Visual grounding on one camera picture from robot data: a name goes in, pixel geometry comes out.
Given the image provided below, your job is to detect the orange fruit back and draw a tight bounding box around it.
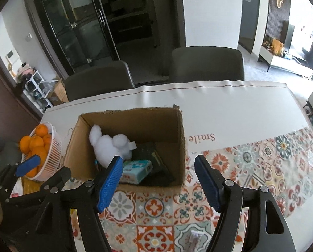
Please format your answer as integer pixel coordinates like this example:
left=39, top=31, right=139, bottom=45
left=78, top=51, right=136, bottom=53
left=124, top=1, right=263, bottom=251
left=35, top=124, right=49, bottom=138

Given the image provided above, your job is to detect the floor cardboard box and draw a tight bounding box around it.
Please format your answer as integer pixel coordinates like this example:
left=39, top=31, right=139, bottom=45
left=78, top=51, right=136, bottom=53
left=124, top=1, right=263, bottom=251
left=48, top=79, right=69, bottom=106

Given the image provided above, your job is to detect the wall intercom panel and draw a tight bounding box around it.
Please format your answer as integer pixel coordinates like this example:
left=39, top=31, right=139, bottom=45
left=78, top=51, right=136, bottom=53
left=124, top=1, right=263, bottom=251
left=6, top=50, right=20, bottom=65

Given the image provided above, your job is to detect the orange fruit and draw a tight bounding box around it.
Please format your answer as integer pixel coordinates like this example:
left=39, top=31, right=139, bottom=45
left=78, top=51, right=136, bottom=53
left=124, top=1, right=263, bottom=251
left=42, top=134, right=52, bottom=147
left=19, top=135, right=31, bottom=155
left=35, top=124, right=49, bottom=138
left=29, top=135, right=45, bottom=151

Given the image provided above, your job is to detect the black glass door cabinet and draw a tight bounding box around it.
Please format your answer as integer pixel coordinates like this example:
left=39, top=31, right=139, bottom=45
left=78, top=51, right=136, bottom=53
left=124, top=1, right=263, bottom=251
left=25, top=0, right=185, bottom=83

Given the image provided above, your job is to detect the dark chair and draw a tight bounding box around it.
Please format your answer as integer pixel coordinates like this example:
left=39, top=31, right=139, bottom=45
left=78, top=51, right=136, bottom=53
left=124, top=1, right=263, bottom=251
left=64, top=60, right=135, bottom=102
left=169, top=46, right=245, bottom=83

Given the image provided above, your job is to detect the white tv console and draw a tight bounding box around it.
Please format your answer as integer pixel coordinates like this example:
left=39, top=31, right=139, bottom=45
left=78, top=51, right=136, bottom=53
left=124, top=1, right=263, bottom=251
left=258, top=46, right=313, bottom=79

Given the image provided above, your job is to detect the white shoe rack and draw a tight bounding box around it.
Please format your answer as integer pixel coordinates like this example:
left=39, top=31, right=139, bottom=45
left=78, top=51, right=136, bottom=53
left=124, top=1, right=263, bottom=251
left=24, top=71, right=53, bottom=114

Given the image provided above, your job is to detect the orange fruit right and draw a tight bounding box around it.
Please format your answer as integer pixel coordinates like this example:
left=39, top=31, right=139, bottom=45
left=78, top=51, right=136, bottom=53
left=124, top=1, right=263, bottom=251
left=42, top=134, right=52, bottom=147

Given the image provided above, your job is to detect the orange fruit left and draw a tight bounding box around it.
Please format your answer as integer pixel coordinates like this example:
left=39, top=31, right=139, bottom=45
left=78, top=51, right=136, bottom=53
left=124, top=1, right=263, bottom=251
left=19, top=135, right=31, bottom=155

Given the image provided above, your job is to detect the woven yellow placemat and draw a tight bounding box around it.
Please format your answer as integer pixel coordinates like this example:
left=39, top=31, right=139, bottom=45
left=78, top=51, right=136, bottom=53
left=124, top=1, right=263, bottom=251
left=21, top=177, right=42, bottom=195

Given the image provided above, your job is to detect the patterned tile table runner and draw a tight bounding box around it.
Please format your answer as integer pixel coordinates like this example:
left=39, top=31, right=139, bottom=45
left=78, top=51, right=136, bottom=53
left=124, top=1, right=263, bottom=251
left=100, top=127, right=313, bottom=251

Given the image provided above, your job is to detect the teal tissue pack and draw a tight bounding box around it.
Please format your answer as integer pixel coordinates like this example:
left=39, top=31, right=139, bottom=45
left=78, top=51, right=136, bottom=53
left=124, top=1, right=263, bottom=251
left=119, top=160, right=153, bottom=185

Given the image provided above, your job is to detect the dark chair left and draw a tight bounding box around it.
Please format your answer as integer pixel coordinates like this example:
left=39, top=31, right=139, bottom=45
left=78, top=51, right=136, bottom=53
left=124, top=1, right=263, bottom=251
left=64, top=60, right=135, bottom=102

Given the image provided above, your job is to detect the brown cardboard box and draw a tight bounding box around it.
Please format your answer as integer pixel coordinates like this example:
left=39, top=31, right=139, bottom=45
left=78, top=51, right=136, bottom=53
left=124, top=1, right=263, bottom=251
left=64, top=108, right=186, bottom=193

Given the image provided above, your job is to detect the dark chair right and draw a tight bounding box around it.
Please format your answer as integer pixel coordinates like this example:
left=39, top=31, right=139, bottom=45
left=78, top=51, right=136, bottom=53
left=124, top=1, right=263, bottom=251
left=169, top=46, right=245, bottom=83

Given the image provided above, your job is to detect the white fruit basket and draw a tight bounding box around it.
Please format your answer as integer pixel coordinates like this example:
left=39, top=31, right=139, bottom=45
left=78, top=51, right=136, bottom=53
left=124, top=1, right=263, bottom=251
left=21, top=122, right=62, bottom=182

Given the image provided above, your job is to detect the orange fruit front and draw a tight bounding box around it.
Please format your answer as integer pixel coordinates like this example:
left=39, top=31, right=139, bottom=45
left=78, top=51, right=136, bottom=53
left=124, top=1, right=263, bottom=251
left=29, top=135, right=45, bottom=151

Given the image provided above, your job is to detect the white plush bunny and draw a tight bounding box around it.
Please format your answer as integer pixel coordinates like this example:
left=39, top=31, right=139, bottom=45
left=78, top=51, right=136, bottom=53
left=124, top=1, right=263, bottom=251
left=89, top=125, right=137, bottom=168

